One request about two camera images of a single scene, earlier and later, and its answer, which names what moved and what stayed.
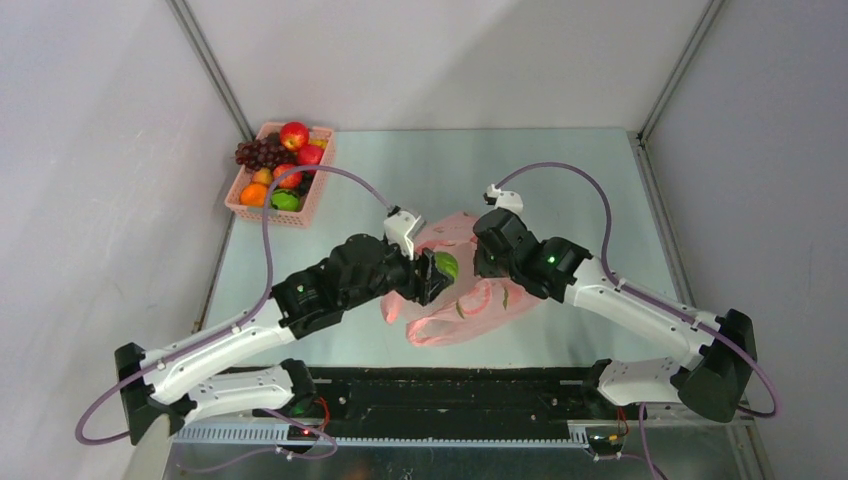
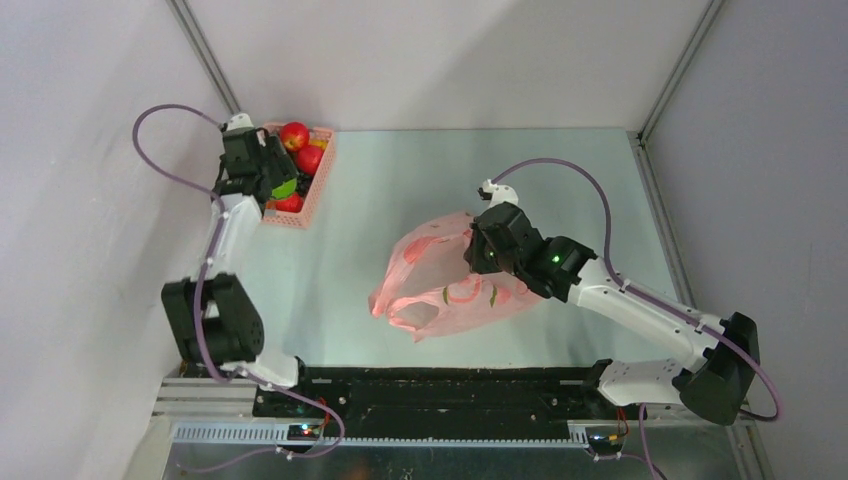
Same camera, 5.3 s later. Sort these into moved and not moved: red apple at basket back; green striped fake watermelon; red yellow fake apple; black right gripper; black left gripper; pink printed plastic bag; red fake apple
Moved: pink printed plastic bag; red yellow fake apple; black left gripper
Not moved: green striped fake watermelon; black right gripper; red apple at basket back; red fake apple
